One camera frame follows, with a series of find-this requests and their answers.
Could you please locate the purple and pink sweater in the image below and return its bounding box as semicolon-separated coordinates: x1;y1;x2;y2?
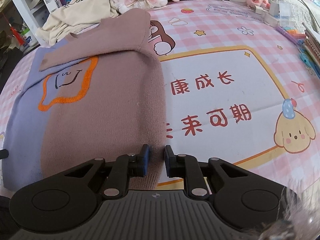
2;9;166;191

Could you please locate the pink checkered table mat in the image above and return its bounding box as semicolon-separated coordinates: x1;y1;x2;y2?
1;1;319;189

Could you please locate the white green pen holder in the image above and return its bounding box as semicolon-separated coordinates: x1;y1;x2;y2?
21;28;38;54

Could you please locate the red tassel ornament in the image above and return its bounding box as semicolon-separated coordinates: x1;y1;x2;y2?
1;12;25;46

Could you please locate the cream canvas tote bag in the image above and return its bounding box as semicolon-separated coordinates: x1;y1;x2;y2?
36;0;118;46

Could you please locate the white box with barcode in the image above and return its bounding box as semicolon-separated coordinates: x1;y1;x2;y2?
43;0;62;14

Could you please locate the white charger with cable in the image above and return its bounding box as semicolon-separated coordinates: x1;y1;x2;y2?
264;0;319;33

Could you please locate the white shelf post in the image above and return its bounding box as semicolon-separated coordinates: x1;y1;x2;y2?
12;0;44;45

